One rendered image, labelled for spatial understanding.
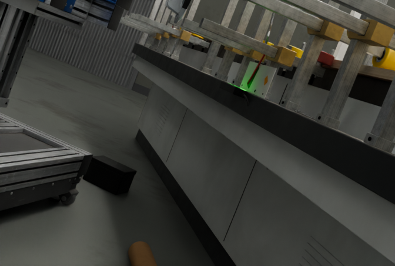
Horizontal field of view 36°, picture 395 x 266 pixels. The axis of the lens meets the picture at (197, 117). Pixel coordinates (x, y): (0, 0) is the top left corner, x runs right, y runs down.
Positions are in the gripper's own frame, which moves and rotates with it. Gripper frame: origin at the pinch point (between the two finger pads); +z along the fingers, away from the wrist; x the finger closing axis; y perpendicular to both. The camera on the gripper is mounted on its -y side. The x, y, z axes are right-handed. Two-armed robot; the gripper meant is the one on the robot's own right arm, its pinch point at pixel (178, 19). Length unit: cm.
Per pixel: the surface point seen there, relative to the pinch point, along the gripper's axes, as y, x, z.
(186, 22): -7.2, -23.5, -1.6
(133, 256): -16, -9, 78
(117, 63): -79, -735, 53
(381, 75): -52, 32, -5
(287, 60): -35.6, 5.0, -1.1
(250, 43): -23.4, 1.5, -1.5
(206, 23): -8.2, 1.5, -2.0
